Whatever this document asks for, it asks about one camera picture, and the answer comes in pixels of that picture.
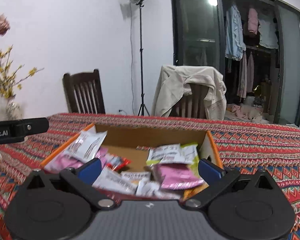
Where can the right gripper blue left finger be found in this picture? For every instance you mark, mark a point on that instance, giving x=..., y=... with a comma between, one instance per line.
x=81, y=180

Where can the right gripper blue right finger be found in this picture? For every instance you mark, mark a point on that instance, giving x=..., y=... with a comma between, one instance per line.
x=219, y=180

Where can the white floral ceramic vase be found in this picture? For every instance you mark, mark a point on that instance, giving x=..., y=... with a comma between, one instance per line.
x=13, y=110

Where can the silver snack packet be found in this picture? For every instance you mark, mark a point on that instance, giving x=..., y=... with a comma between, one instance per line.
x=112, y=181

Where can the white printed snack packet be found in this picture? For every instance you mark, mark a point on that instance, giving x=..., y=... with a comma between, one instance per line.
x=86, y=146

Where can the red candy wrapper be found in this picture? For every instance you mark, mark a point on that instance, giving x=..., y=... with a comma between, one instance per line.
x=115, y=162

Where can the green white snack packet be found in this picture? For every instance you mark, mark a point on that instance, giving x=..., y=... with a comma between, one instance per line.
x=173, y=154

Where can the pink snack packet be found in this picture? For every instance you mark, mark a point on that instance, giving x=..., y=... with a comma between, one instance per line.
x=176, y=177

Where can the yellow blossom branches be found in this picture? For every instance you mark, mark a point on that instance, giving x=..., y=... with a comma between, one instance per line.
x=8, y=77

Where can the orange cardboard snack box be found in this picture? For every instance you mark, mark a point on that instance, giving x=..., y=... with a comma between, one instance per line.
x=134, y=144

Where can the red patterned tablecloth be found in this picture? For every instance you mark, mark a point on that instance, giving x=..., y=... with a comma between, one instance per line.
x=245, y=146

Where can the chair under beige jacket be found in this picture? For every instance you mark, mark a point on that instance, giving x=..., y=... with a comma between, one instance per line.
x=191, y=105

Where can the dark wooden chair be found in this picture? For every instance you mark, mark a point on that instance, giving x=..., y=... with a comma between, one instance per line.
x=83, y=92

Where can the beige jacket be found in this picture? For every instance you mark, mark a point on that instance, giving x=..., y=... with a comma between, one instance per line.
x=175, y=82

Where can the light blue hanging shirt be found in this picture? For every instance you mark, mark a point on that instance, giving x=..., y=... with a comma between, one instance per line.
x=234, y=44

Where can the black framed sliding glass door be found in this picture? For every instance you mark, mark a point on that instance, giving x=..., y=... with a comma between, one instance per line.
x=255, y=45

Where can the white hanging top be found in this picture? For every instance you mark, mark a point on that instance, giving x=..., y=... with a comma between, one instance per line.
x=267, y=30

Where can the pink hanging garment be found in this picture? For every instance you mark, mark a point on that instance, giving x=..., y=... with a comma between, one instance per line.
x=252, y=21

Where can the studio light on stand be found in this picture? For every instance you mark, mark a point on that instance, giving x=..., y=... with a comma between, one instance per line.
x=142, y=109

